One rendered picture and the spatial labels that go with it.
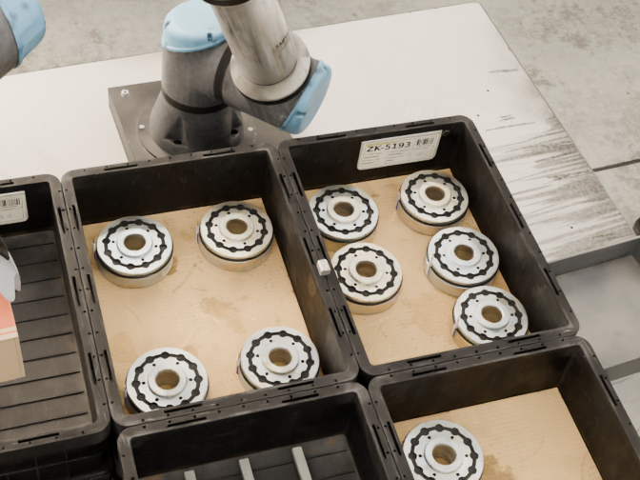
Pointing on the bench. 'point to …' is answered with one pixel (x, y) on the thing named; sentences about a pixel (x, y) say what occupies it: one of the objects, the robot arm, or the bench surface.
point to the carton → (9, 345)
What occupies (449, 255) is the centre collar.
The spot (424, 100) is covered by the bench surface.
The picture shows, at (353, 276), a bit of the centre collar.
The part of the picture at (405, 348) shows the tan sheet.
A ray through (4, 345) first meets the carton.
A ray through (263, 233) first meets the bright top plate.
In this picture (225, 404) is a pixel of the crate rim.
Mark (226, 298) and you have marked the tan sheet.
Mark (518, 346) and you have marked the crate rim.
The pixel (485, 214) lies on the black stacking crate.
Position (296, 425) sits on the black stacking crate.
